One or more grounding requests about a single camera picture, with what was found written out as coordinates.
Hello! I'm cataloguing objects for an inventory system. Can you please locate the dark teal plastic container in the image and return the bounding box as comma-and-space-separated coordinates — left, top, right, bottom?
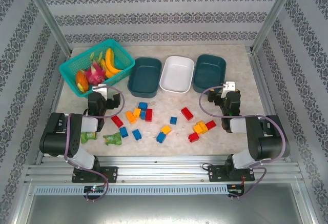
193, 54, 227, 95
127, 56, 162, 98

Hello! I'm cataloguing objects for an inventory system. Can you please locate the white plastic container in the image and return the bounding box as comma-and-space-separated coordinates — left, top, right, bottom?
159, 55, 195, 94

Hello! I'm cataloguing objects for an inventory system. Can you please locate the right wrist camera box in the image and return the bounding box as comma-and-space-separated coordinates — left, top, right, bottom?
222, 81, 236, 98

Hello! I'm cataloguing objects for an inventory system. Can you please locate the aluminium side rail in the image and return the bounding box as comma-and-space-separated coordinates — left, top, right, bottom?
35, 54, 68, 165
245, 46, 292, 162

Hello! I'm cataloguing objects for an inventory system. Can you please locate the pink toy dragon fruit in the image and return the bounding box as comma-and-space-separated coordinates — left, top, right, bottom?
84, 62, 106, 86

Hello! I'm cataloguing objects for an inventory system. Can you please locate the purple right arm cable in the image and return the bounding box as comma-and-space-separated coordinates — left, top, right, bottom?
199, 87, 288, 199

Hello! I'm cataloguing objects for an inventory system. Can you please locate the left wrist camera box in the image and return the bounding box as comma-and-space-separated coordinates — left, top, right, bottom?
92, 84, 107, 98

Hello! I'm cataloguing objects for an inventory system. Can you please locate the orange-yellow toy banana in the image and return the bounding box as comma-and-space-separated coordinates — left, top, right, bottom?
99, 58, 117, 79

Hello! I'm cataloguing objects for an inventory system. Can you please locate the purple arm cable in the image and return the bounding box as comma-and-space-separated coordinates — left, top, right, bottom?
63, 85, 126, 202
199, 87, 288, 199

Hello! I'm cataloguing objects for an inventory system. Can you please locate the green toy piece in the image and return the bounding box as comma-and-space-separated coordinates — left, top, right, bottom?
80, 131, 98, 144

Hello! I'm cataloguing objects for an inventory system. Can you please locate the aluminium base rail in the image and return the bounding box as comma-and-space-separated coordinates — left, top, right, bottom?
24, 154, 304, 185

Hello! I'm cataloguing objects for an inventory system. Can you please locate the aluminium corner post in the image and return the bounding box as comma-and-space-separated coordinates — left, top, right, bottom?
20, 0, 73, 55
251, 0, 299, 53

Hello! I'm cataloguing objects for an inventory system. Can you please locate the orange lego brick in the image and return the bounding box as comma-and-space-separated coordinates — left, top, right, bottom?
125, 111, 137, 124

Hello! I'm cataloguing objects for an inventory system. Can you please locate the green snack packet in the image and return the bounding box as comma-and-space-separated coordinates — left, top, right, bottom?
102, 132, 123, 147

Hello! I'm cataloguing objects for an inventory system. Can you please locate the teal plastic basket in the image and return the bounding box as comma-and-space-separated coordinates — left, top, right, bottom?
58, 38, 136, 98

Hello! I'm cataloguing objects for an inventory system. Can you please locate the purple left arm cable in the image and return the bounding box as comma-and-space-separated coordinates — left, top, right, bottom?
63, 85, 126, 202

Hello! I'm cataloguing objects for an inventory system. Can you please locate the yellow toy banana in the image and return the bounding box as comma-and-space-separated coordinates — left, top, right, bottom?
105, 47, 124, 75

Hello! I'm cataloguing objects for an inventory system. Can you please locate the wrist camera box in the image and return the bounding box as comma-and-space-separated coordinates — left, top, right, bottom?
222, 81, 236, 98
92, 84, 107, 98

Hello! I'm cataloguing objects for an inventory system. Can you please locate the slotted grey cable duct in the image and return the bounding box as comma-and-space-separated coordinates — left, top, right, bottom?
34, 185, 229, 195

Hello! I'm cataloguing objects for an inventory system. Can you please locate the orange toy fruit half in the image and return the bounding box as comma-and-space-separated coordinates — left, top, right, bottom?
75, 70, 89, 88

